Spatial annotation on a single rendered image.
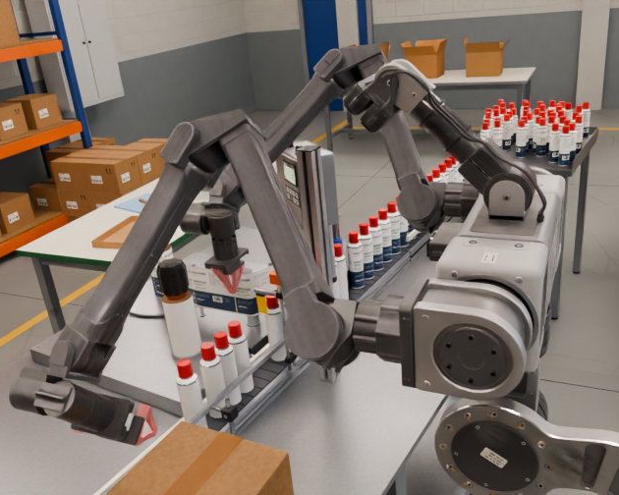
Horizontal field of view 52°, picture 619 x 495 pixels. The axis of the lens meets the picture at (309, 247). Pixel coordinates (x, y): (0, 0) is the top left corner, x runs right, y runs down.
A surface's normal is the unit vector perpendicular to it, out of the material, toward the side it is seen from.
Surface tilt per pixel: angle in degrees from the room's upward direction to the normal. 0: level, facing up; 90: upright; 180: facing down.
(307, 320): 50
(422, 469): 0
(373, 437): 0
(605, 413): 0
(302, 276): 40
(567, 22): 90
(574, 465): 90
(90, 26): 90
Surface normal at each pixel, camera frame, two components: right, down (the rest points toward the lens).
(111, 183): -0.44, 0.40
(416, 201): -0.39, -0.22
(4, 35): 0.91, 0.08
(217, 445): -0.10, -0.91
